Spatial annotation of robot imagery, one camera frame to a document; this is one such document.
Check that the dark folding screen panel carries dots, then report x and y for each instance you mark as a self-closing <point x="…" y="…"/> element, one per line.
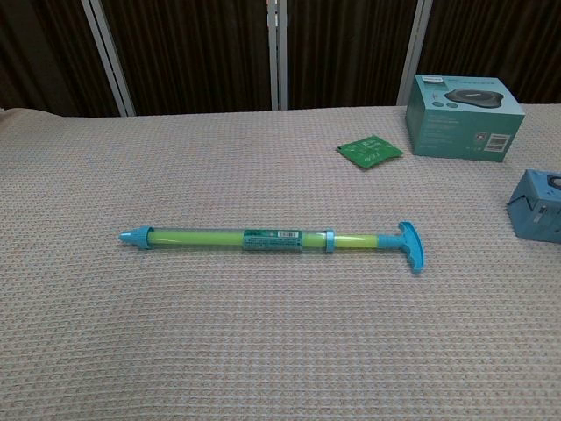
<point x="346" y="48"/>
<point x="188" y="52"/>
<point x="48" y="52"/>
<point x="495" y="39"/>

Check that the green foil packet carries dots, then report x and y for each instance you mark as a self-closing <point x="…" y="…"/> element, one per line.
<point x="369" y="151"/>

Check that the light blue cardboard box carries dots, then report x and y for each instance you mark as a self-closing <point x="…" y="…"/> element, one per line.
<point x="537" y="210"/>

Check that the clear plastic tube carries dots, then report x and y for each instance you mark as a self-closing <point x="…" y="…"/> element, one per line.
<point x="139" y="237"/>

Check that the teal printed product box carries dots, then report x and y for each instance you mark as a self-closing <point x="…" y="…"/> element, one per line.
<point x="456" y="127"/>

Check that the beige woven tablecloth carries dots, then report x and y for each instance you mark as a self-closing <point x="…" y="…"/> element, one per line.
<point x="263" y="342"/>

